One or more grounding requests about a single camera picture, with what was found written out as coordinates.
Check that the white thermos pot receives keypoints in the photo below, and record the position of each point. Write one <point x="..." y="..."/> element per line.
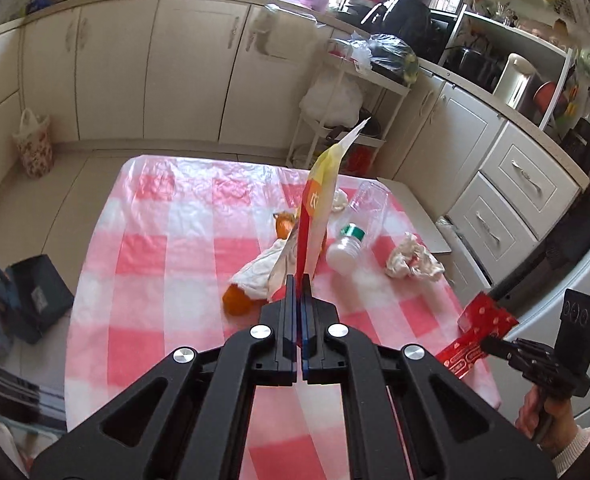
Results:
<point x="514" y="80"/>

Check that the orange peel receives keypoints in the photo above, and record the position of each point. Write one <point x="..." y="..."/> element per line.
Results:
<point x="285" y="222"/>
<point x="237" y="301"/>

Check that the white storage rack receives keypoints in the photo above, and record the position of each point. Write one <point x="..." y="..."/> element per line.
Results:
<point x="390" y="110"/>

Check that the yellow red snack wrapper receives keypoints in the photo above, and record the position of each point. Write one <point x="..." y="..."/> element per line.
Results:
<point x="315" y="200"/>

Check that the red plastic bag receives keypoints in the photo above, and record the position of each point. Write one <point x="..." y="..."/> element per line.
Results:
<point x="360" y="160"/>

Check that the white shelf unit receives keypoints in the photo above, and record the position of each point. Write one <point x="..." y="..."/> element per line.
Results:
<point x="560" y="55"/>

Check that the black blender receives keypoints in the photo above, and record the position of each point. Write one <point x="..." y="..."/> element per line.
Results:
<point x="589" y="125"/>

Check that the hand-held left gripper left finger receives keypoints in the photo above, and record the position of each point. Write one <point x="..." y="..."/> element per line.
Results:
<point x="290" y="320"/>

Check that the black cooking pot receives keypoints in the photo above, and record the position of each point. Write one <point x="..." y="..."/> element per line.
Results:
<point x="467" y="62"/>

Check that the cream kitchen cabinets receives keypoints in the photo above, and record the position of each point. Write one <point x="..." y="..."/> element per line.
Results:
<point x="175" y="70"/>

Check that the white plastic bag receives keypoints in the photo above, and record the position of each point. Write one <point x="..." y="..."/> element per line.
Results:
<point x="332" y="95"/>

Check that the large crumpled paper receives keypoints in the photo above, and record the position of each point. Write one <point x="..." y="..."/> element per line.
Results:
<point x="412" y="262"/>

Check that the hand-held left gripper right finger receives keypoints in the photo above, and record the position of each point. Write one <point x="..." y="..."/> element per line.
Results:
<point x="311" y="325"/>

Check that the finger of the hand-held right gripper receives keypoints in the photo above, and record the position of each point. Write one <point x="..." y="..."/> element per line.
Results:
<point x="497" y="347"/>

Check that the small crumpled tissue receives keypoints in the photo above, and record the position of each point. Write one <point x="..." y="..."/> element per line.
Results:
<point x="340" y="200"/>

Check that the black backpack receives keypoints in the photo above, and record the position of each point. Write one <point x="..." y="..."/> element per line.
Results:
<point x="400" y="22"/>

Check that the pink checkered tablecloth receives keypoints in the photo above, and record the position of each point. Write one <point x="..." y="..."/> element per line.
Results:
<point x="165" y="270"/>

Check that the white crumpled tissue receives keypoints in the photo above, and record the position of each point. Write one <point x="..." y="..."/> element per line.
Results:
<point x="257" y="270"/>

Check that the white drawer cabinet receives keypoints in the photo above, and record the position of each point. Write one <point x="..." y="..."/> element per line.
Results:
<point x="515" y="195"/>

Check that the person's right forearm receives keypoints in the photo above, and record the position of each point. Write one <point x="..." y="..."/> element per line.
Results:
<point x="575" y="452"/>

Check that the floral tote bag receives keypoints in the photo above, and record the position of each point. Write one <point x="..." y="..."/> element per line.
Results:
<point x="34" y="145"/>

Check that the red bowl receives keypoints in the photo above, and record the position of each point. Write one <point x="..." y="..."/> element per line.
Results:
<point x="546" y="99"/>

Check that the black plastic bag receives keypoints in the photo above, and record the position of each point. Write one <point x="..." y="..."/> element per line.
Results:
<point x="392" y="57"/>

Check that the blue box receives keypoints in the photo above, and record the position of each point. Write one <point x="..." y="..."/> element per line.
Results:
<point x="37" y="295"/>

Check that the white stool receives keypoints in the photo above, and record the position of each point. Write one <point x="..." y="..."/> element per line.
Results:
<point x="415" y="210"/>

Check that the person's right hand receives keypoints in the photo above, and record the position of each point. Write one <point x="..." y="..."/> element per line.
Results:
<point x="562" y="425"/>

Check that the dark striped cloth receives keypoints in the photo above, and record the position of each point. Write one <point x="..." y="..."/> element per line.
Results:
<point x="582" y="215"/>

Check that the white bottle with green cap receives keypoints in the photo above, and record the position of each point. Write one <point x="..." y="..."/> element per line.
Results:
<point x="345" y="252"/>

